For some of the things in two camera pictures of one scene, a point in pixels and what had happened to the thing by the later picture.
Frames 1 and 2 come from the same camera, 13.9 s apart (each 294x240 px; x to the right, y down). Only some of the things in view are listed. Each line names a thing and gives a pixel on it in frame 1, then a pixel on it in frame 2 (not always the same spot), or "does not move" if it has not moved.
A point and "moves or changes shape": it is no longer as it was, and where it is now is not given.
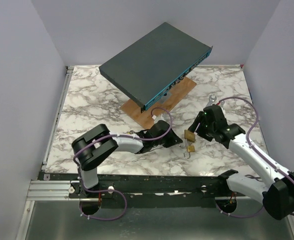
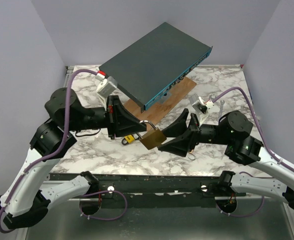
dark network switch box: (146, 69) does not move
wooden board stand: (133, 109) does not move
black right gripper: (199, 130) → (179, 145)
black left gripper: (173, 139) → (120, 120)
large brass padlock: (189, 135) moves or changes shape
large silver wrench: (210, 101) does not move
